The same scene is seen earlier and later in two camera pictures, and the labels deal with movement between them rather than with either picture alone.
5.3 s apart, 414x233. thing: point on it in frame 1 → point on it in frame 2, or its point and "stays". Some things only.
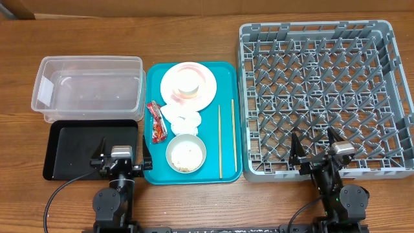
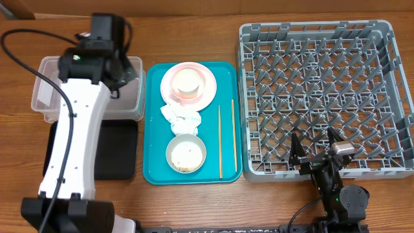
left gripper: x=147 y=161 → x=130 y=72
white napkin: x=183 y=121 stays
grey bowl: x=185 y=153 stays
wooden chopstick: x=220 y=144 stays
